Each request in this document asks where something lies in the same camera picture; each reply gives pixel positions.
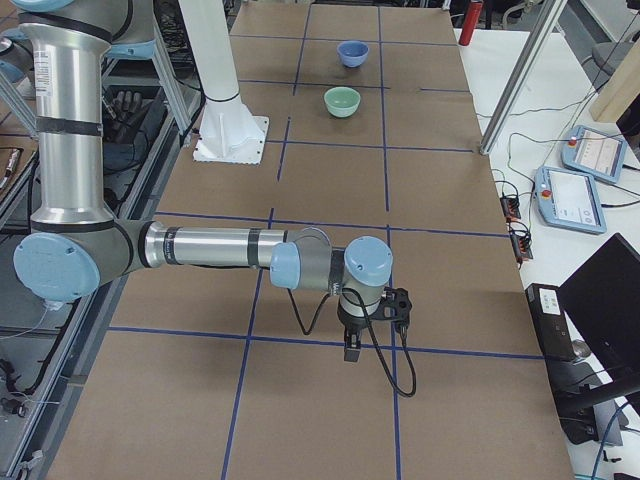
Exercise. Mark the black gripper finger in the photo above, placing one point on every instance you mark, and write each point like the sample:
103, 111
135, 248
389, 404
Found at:
352, 349

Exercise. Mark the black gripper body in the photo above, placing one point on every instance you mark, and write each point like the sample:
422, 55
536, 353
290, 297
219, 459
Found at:
350, 325

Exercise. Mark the blue ceramic bowl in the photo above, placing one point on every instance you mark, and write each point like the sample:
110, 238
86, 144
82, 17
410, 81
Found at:
352, 53

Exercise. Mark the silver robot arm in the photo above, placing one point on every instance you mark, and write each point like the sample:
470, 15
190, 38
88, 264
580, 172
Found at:
77, 245

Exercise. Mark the green ceramic bowl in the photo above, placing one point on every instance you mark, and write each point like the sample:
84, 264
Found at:
341, 101

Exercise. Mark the black power strip right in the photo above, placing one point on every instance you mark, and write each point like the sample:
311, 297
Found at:
521, 244

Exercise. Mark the black power strip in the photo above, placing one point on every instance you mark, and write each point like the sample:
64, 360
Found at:
521, 244
510, 205

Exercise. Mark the black computer box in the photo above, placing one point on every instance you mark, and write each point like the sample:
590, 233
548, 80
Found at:
550, 323

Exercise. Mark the black power strip left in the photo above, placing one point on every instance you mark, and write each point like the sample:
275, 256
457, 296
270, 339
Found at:
510, 205

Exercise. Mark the teach pendant near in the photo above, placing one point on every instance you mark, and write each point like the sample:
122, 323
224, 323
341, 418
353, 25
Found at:
569, 200

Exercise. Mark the teach pendant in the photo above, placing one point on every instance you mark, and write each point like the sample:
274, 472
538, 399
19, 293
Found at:
594, 152
569, 200

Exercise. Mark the black monitor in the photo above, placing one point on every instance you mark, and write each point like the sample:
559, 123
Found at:
601, 299

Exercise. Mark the teach pendant far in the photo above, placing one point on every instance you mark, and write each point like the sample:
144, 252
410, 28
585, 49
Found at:
594, 152

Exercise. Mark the red fire extinguisher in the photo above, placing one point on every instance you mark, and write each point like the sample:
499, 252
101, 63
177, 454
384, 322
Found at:
471, 18

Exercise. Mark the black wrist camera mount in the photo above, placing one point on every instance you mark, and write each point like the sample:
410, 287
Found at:
394, 306

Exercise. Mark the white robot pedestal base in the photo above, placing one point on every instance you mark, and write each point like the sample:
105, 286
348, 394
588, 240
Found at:
228, 131

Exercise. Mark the aluminium frame post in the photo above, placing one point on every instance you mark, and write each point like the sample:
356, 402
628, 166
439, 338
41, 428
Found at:
531, 51

